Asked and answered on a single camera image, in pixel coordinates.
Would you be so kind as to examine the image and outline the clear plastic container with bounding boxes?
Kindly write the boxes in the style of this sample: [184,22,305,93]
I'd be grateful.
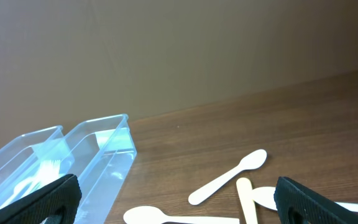
[0,126,75,209]
[57,114,137,223]

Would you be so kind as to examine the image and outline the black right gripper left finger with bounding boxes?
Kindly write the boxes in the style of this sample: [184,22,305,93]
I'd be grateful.
[0,174,82,224]

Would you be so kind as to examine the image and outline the white spoon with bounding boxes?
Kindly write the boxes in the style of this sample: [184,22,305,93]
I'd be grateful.
[188,149,267,205]
[123,206,240,224]
[251,187,358,213]

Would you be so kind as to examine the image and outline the clear right plastic container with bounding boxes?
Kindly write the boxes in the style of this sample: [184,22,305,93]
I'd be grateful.
[57,114,137,223]

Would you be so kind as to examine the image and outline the yellow plastic spoon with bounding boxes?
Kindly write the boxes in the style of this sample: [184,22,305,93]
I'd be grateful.
[236,177,258,224]

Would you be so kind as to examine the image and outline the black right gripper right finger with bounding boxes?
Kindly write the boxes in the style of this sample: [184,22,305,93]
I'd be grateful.
[273,177,358,224]

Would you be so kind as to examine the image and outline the white plastic fork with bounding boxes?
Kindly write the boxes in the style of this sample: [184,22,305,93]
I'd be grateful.
[24,160,61,196]

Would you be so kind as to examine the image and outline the clear left plastic container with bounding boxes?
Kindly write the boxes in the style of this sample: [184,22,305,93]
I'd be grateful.
[0,126,75,209]

